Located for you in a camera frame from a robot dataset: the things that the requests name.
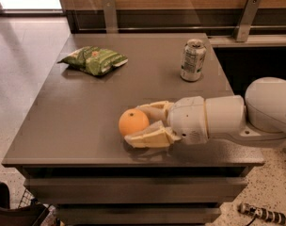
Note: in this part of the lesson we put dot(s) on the metal bracket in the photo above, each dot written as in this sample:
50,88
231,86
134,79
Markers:
110,16
249,12

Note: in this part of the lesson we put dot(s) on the green jalapeno chip bag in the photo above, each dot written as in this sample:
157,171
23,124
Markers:
95,60

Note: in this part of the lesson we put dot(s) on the grey drawer cabinet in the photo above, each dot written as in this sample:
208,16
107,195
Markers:
72,152

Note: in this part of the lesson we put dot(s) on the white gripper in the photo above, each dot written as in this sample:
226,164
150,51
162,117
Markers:
187,120

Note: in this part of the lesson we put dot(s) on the left metal bracket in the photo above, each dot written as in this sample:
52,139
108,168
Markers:
110,16

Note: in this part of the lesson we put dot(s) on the orange fruit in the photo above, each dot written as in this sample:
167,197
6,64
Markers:
131,121

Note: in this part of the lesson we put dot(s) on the black striped tool on floor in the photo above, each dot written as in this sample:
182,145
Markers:
261,213

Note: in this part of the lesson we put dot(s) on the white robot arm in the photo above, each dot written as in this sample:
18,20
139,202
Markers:
257,119

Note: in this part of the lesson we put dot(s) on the right metal bracket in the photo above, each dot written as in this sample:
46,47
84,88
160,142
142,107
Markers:
249,12

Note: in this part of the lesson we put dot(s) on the silver soda can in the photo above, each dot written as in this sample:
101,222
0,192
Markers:
194,53

